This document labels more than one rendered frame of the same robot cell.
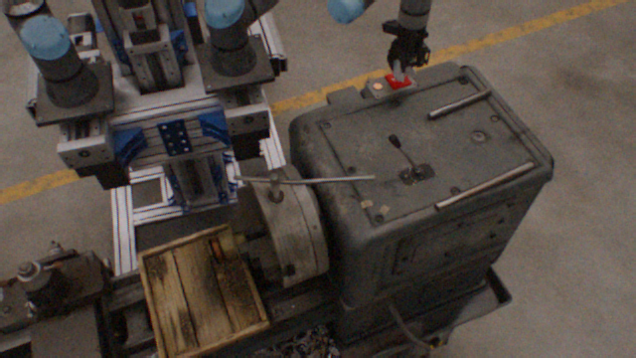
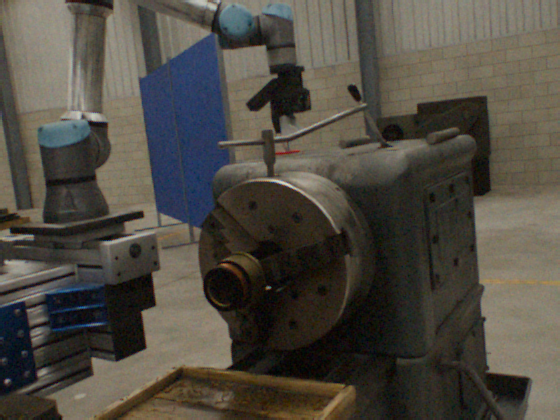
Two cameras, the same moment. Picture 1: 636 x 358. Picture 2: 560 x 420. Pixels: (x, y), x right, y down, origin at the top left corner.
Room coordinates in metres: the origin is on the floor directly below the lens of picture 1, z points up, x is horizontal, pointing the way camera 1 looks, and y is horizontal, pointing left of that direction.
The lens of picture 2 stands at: (-0.20, 0.78, 1.32)
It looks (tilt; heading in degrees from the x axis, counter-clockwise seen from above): 8 degrees down; 323
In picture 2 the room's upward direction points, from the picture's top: 6 degrees counter-clockwise
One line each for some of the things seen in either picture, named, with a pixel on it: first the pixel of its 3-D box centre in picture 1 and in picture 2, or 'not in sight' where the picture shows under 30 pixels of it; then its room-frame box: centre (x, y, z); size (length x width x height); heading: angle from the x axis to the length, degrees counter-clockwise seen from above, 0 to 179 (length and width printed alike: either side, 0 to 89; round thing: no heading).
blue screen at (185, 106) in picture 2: not in sight; (181, 152); (6.76, -3.04, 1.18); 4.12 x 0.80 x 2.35; 165
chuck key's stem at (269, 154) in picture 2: (275, 189); (270, 161); (0.71, 0.10, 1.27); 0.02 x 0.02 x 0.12; 84
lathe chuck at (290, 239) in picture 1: (279, 227); (280, 260); (0.71, 0.11, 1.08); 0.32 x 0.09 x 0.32; 22
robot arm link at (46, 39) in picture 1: (50, 46); not in sight; (1.16, 0.75, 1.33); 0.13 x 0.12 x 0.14; 36
